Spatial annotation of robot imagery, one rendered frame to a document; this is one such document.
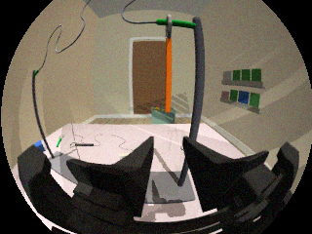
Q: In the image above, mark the blue rectangular block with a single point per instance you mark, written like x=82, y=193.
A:
x=40, y=145

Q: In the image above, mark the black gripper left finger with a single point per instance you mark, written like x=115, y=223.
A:
x=127, y=178

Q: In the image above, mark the orange handle with dark loop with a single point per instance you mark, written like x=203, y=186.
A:
x=168, y=63

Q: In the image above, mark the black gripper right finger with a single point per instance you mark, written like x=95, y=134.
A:
x=215, y=174

